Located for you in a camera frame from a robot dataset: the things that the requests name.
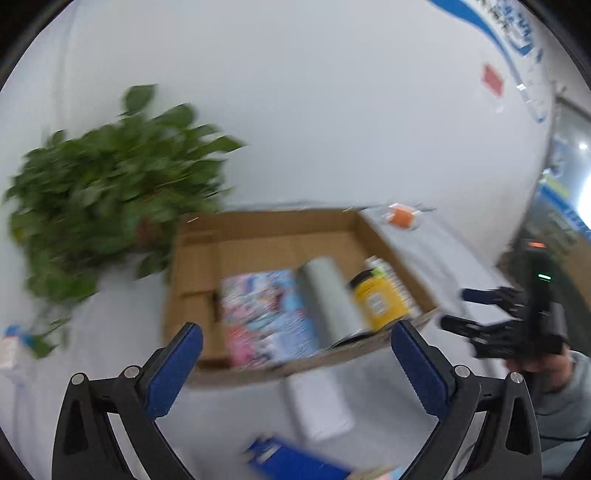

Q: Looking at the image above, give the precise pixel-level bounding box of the blue stapler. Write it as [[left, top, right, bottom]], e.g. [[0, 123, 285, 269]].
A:
[[243, 435, 353, 480]]

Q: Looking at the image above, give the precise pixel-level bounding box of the grey right sleeve forearm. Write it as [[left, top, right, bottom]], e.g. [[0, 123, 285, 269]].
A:
[[534, 351, 590, 479]]

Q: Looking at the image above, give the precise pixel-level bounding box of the red wall sign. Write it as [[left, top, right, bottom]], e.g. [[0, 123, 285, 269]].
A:
[[481, 63, 504, 98]]

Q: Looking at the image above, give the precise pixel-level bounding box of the small white blue carton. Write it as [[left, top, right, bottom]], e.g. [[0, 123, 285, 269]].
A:
[[0, 324, 34, 374]]

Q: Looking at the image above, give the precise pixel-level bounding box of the white handheld fan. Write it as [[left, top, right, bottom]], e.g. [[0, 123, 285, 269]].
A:
[[286, 368, 355, 443]]

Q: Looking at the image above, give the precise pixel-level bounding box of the silver metal tin can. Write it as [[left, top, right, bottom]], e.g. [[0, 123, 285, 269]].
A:
[[295, 256, 372, 350]]

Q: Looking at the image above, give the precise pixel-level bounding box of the green potted plant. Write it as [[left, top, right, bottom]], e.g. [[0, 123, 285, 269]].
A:
[[4, 84, 242, 359]]

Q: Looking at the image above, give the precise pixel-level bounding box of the yellow label jar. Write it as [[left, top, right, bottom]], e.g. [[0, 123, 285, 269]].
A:
[[349, 270, 410, 332]]

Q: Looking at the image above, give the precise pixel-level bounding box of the brown cardboard box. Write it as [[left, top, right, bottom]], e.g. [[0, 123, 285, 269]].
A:
[[164, 209, 436, 386]]

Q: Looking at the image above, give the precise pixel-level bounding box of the orange clear plastic container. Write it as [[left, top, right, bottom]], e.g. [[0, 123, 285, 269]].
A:
[[382, 202, 422, 231]]

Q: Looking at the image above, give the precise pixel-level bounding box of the person's right hand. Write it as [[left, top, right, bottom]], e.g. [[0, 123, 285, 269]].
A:
[[504, 344, 574, 394]]

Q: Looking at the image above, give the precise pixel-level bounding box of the colourful blue toy box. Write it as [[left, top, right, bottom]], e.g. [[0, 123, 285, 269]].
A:
[[221, 270, 320, 368]]

